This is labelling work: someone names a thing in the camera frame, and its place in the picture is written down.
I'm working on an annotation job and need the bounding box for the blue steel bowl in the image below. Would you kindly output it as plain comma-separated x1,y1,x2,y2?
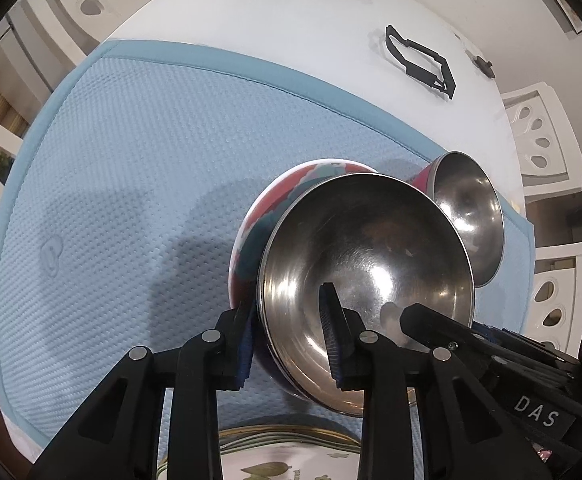
257,172,476,418

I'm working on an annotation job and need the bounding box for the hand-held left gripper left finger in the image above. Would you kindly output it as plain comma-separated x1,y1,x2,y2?
27,300,259,480

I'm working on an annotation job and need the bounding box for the floral square plate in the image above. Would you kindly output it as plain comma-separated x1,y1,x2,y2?
158,426,366,480

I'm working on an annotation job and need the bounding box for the pink steel bowl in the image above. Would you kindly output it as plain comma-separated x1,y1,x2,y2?
407,151,506,288

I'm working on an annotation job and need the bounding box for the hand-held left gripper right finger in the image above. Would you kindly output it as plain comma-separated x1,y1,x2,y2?
320,282,554,480

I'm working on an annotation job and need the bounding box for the blue waffle mat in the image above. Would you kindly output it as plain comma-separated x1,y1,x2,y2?
0,39,536,456

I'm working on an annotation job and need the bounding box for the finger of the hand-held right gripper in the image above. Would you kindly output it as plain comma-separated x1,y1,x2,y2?
399,303,494,368
472,322,580,370

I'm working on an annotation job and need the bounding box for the black plastic frame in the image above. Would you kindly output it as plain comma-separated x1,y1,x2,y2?
385,25,458,100

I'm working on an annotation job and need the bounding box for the pink patterned bowl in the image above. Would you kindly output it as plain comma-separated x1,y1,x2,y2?
227,158,379,311

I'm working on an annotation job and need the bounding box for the grey cabinet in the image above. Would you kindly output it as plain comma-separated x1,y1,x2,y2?
1,7,59,93

